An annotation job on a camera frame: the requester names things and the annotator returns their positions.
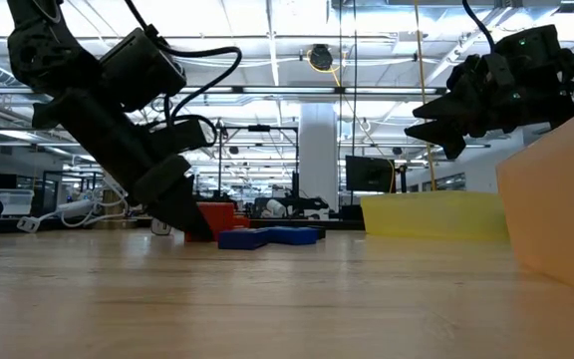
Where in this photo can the black background machine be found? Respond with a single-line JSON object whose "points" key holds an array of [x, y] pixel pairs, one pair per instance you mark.
{"points": [[307, 205]]}

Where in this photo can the orange translucent plastic bin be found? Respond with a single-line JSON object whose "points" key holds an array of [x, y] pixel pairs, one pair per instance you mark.
{"points": [[561, 209]]}

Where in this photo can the black flat screen monitor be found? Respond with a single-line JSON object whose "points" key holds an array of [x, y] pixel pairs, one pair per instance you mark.
{"points": [[369, 174]]}

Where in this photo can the small silver purple charger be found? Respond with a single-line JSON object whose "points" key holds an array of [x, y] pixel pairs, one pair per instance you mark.
{"points": [[161, 228]]}

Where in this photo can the white square column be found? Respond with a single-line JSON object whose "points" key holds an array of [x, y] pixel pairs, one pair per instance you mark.
{"points": [[319, 149]]}

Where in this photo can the clear plastic storage tub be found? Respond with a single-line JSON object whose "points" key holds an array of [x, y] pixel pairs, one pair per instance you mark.
{"points": [[13, 202]]}

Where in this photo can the yellow translucent plastic bin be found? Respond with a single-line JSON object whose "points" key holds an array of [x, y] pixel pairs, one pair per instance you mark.
{"points": [[431, 214]]}

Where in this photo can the black aluminium table frame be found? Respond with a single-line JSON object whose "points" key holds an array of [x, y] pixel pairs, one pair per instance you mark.
{"points": [[337, 224]]}

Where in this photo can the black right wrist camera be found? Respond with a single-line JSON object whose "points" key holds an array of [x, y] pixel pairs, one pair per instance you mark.
{"points": [[536, 47]]}

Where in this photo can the white cylinder roll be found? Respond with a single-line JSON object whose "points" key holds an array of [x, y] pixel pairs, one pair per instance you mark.
{"points": [[276, 207]]}

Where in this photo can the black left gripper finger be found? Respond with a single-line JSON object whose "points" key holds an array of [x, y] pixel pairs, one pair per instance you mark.
{"points": [[182, 209]]}

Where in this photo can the black workstation frame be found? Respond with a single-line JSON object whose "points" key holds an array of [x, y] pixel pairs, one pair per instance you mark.
{"points": [[259, 128]]}

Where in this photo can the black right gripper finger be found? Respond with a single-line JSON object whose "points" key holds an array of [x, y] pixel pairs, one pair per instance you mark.
{"points": [[441, 132], [449, 107]]}

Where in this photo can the dark blue rimmed box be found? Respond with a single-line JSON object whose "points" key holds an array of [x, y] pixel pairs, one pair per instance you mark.
{"points": [[242, 239]]}

